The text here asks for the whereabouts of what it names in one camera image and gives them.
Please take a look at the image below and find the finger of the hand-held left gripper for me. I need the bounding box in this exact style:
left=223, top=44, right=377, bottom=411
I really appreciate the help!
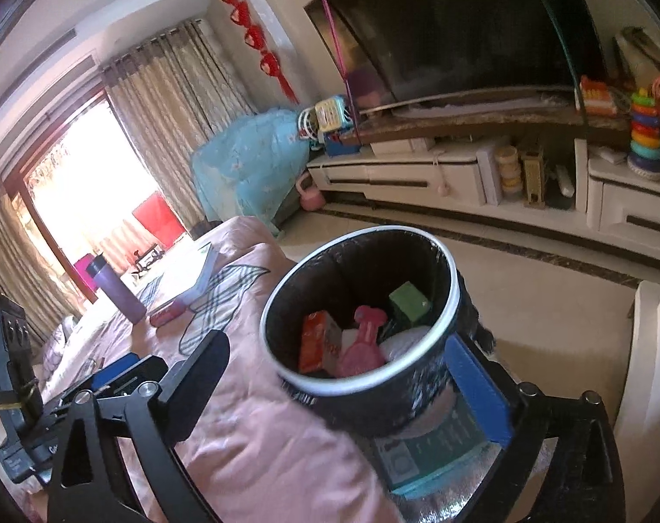
left=58, top=354, right=170, bottom=409

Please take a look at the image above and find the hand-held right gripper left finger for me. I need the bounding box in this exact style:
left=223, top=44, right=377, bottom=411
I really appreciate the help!
left=45, top=329, right=230, bottom=523

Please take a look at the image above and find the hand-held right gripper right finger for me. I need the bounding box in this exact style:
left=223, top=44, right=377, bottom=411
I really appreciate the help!
left=444, top=335, right=627, bottom=523

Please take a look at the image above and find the green cardboard box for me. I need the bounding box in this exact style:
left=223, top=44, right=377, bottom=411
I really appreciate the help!
left=389, top=282, right=433, bottom=333

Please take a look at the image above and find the small bin with black liner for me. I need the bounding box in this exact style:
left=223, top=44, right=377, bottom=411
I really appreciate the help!
left=259, top=226, right=497, bottom=439

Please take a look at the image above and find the red white carton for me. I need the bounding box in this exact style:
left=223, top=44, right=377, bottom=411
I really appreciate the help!
left=298, top=310, right=344, bottom=374

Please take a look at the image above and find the red cylindrical can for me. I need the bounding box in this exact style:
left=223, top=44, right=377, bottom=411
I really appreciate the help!
left=149, top=301, right=186, bottom=328

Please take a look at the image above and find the teal printed box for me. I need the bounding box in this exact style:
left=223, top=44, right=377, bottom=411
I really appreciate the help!
left=373, top=392, right=505, bottom=494

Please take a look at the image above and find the purple thermos bottle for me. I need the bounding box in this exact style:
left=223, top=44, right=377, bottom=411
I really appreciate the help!
left=86, top=253, right=148, bottom=323

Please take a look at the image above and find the pink bed blanket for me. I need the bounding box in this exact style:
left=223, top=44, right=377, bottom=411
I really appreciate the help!
left=36, top=217, right=407, bottom=523

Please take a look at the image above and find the patterned beige curtain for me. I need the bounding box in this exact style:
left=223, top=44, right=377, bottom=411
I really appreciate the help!
left=0, top=177, right=72, bottom=333
left=102, top=19, right=257, bottom=230

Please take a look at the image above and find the magenta cloth by window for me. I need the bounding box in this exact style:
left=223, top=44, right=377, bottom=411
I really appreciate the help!
left=73, top=253, right=99, bottom=289

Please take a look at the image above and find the silver foil bag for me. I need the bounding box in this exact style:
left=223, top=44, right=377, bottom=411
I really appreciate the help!
left=389, top=441, right=554, bottom=523

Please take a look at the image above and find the red cloth by window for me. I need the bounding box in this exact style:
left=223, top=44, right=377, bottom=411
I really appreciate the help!
left=131, top=192, right=181, bottom=251

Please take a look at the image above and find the pink toy kettlebell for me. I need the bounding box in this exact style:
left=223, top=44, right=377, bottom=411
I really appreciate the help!
left=296, top=171, right=324, bottom=212

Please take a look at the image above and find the wooden toy house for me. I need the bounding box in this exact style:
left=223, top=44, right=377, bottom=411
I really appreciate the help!
left=519, top=147, right=548, bottom=212

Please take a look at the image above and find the stack of round tubs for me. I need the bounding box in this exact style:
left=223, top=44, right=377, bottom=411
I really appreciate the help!
left=496, top=146, right=521, bottom=200

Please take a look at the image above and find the light blue quilt bundle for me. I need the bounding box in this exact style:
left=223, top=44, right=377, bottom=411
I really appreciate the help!
left=191, top=106, right=314, bottom=238

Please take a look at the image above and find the white television cabinet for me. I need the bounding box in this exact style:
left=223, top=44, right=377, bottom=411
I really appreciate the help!
left=305, top=101, right=660, bottom=273

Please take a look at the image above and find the white toy basket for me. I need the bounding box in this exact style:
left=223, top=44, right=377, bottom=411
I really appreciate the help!
left=296, top=109, right=322, bottom=150

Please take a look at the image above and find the toy cash register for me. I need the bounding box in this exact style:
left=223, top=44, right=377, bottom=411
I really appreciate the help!
left=313, top=95, right=363, bottom=156

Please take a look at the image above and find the orange plastic toy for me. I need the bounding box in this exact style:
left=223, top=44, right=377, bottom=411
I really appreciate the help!
left=579, top=76, right=619, bottom=116

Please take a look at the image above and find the pink thin stick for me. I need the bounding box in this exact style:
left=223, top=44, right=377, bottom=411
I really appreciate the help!
left=320, top=0, right=363, bottom=148

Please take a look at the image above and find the red knot hanging decoration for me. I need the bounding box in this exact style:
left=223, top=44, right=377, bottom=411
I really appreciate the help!
left=220, top=0, right=299, bottom=104

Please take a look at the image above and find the black flat television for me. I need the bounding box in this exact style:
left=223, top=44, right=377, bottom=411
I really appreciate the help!
left=304, top=0, right=595, bottom=116

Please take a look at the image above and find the rainbow stacking ring toy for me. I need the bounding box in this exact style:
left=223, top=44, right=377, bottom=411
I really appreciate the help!
left=626, top=87, right=660, bottom=180

